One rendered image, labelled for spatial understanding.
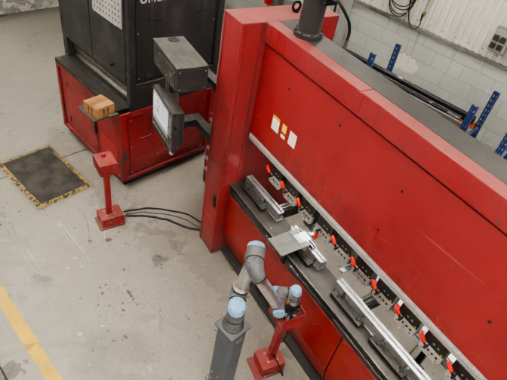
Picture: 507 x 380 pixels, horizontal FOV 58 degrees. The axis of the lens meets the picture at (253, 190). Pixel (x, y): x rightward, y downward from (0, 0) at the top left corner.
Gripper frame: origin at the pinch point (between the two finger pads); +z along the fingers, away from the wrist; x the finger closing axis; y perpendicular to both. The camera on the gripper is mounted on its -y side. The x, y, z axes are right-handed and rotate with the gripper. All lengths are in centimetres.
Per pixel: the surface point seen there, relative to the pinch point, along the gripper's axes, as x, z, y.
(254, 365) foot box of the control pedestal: 7, 72, -15
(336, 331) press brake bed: -20.4, 0.8, 28.6
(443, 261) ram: -48, -100, 53
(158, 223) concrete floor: 180, 70, -48
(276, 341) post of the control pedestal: 2.4, 34.2, -2.8
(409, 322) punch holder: -51, -48, 48
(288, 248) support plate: 39.5, -24.5, 17.4
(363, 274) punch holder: -12, -48, 42
